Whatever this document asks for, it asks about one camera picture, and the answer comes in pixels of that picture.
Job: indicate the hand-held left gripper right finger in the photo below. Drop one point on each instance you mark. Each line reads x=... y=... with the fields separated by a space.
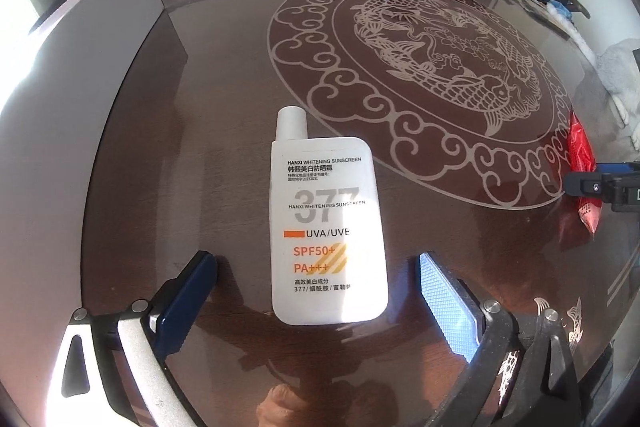
x=447 y=307

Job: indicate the white plush toy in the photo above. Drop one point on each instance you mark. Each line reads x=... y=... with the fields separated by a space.
x=615 y=72

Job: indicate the red snack packet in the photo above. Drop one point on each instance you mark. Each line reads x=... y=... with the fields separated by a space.
x=580 y=147

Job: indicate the large grey cardboard box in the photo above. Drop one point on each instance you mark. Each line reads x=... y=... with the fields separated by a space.
x=75 y=107

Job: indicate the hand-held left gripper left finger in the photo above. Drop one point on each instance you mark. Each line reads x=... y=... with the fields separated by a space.
x=185 y=302

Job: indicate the white sunscreen bottle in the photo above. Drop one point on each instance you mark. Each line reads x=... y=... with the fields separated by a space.
x=325 y=217

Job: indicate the brown glass desktop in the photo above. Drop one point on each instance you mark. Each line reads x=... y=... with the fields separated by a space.
x=450 y=217

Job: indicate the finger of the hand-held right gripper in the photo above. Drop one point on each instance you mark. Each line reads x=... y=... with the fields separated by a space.
x=582 y=184
x=620 y=168

